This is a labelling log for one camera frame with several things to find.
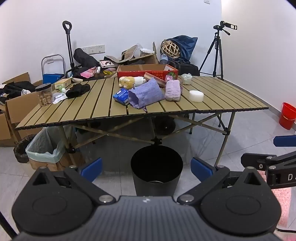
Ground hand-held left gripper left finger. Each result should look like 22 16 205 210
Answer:
31 158 116 205

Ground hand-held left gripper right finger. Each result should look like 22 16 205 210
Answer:
177 157 265 205

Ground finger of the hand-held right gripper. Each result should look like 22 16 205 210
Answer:
273 134 296 147
240 152 296 172

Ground black round bin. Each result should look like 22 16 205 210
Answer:
131 146 184 197

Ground blue tissue pack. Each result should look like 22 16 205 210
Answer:
112 88 130 106

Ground pink satin cloth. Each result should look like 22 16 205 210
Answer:
165 80 183 102

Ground clear plastic cup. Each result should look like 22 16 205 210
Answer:
181 73 193 85

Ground purple knitted pouch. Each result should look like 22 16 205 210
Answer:
128 77 166 113

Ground yellow white plush sheep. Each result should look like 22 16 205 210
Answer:
119 76 136 88

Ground pink cake shaped sponge block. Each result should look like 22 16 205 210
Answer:
144 72 166 88

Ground red plastic bucket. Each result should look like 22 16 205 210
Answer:
279 102 296 130

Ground pale green bin liner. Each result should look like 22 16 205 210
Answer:
25 127 66 163

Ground black cart wheel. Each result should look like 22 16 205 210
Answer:
154 116 176 136

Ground tan slatted folding table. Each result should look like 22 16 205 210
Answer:
15 75 269 167

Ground black cloth gloves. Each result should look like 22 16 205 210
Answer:
65 83 91 99

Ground clear jar with black lid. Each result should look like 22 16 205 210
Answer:
35 83 53 107

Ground cream yellow carton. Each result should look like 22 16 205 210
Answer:
54 78 72 90

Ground pink packet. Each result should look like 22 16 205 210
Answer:
80 67 96 79

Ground blue box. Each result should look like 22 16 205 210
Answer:
43 73 64 88

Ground black suitcase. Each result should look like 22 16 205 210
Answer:
166 60 200 76

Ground white pink small box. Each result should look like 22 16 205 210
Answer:
99 60 115 69

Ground black clothes pile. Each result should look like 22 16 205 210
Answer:
0 81 36 98

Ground red cardboard box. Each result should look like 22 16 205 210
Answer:
117 64 179 81

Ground black fabric bag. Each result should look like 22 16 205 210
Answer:
73 48 100 67

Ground black tripod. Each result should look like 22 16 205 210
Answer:
199 29 224 80

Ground beige grey cloth bag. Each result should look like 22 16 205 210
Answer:
104 45 139 64

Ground open brown cardboard box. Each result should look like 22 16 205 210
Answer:
128 42 160 65

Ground dark blue velvet bag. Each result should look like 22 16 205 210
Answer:
165 35 198 64

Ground woven wicker ball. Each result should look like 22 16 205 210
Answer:
161 40 180 58

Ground white plastic tray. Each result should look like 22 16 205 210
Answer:
139 48 155 57

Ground white wall sockets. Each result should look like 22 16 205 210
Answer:
80 45 105 55

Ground silver folding metal frame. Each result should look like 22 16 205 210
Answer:
41 54 65 81

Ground black trolley handle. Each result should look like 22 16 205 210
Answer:
62 21 75 70

